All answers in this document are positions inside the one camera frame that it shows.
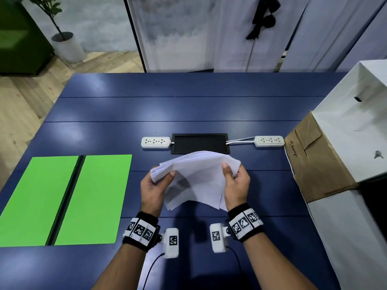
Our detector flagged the person's left hand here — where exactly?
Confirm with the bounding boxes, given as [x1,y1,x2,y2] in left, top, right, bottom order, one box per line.
[140,170,177,218]

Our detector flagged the person's right hand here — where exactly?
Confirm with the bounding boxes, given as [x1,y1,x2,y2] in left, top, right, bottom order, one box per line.
[221,162,251,211]

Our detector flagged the pile of white papers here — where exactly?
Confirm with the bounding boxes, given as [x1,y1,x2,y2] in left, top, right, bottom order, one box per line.
[150,151,241,212]

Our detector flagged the green folder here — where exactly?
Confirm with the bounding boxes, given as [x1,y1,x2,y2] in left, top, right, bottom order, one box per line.
[0,154,133,247]

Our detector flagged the person's right forearm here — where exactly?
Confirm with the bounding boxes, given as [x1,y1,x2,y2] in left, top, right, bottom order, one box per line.
[241,234,320,290]

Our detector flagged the person's left forearm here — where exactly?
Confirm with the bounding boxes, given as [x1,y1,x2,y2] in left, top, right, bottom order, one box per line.
[95,243,147,290]

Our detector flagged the right marker wristband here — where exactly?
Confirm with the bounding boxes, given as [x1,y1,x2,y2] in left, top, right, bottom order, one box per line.
[227,203,264,242]

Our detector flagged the marker wristband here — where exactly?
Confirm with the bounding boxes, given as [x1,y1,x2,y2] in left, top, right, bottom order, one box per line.
[122,211,160,253]
[227,203,264,242]

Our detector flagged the left marker wristband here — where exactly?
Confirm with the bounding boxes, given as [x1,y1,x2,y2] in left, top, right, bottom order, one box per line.
[122,211,160,253]

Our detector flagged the white power strip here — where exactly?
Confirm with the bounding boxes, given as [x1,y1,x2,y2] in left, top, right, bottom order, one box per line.
[254,135,285,148]
[141,136,171,149]

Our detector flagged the brown cardboard box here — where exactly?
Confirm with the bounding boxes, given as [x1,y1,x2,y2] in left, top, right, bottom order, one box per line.
[284,111,360,204]

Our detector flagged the white cabinet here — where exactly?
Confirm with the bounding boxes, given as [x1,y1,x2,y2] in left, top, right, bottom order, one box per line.
[307,59,387,290]

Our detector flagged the white partition panels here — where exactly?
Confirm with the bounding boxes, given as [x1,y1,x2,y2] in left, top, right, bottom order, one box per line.
[123,0,387,73]

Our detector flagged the grey plant pot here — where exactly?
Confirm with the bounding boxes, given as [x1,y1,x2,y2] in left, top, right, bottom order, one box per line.
[50,31,86,64]

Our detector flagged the black hanging item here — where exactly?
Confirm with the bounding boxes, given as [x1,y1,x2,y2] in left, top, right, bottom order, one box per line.
[245,0,281,40]

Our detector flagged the dark green cabinet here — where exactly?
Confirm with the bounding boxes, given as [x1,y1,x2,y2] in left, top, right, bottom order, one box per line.
[0,0,55,77]

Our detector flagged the green potted plant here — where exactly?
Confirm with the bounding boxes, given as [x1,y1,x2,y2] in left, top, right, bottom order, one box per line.
[23,0,66,39]

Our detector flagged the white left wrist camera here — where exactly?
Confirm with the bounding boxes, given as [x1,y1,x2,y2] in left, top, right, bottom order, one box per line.
[158,228,180,259]

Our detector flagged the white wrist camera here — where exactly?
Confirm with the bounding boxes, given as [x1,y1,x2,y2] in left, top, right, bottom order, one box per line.
[209,223,230,253]
[158,228,180,259]

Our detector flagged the white power cable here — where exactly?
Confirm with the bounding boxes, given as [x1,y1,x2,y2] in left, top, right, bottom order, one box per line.
[226,137,256,145]

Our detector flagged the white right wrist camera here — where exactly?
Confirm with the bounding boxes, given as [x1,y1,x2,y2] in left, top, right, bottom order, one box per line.
[209,223,230,253]

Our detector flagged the black desk cable tray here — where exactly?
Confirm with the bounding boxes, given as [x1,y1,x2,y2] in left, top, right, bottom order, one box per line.
[171,133,230,155]

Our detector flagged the black right camera cable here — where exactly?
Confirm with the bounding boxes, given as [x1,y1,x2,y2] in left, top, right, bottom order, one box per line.
[225,245,242,290]

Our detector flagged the black camera cable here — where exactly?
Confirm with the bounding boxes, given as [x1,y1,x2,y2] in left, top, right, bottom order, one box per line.
[141,253,165,290]
[225,245,242,290]

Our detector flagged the black left camera cable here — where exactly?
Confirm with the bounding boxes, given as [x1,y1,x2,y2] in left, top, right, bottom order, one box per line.
[141,253,165,290]

